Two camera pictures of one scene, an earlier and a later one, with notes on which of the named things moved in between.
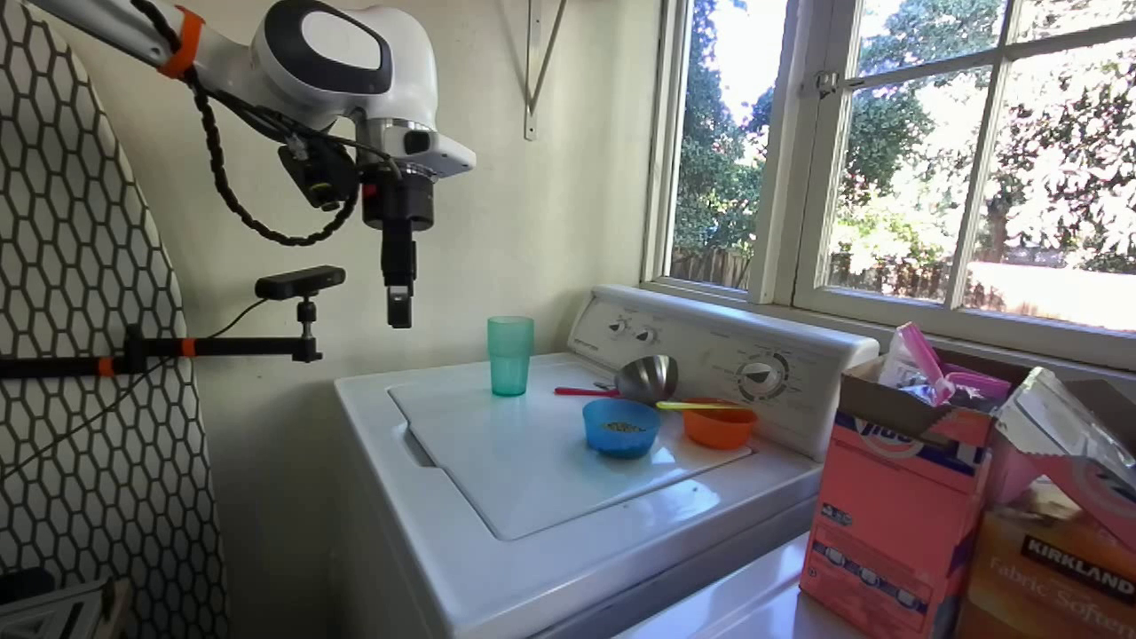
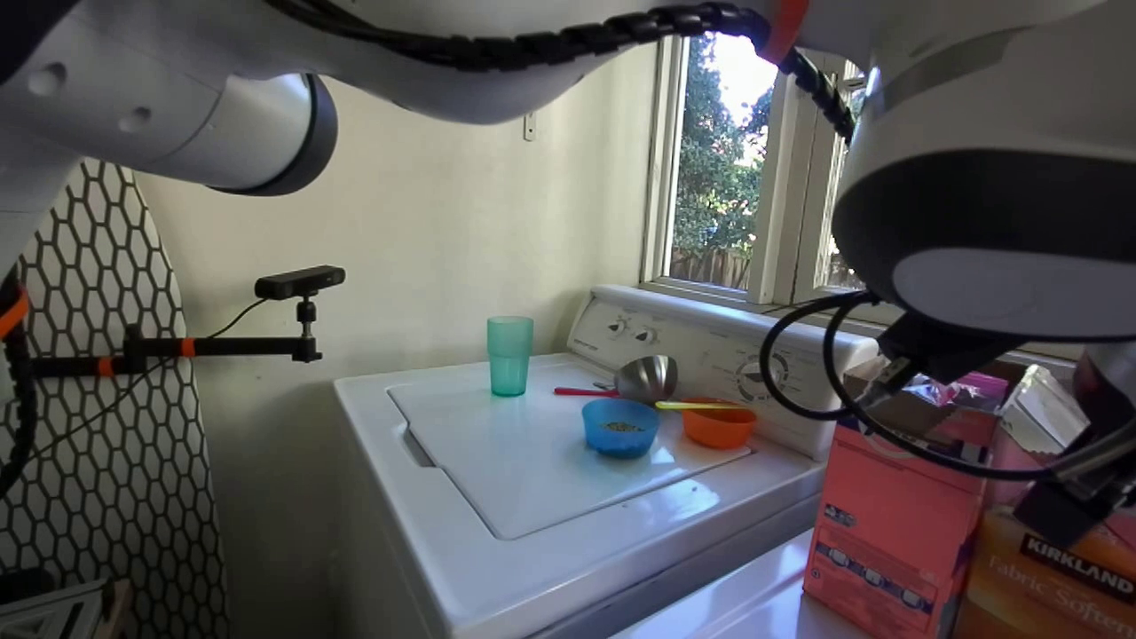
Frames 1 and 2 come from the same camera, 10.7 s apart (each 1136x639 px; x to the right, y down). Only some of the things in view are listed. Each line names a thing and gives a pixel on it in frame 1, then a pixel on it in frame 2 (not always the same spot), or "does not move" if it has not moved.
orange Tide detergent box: x=895 y=515 does not move
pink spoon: x=584 y=390 does not move
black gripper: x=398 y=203 -> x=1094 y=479
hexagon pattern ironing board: x=104 y=477 does not move
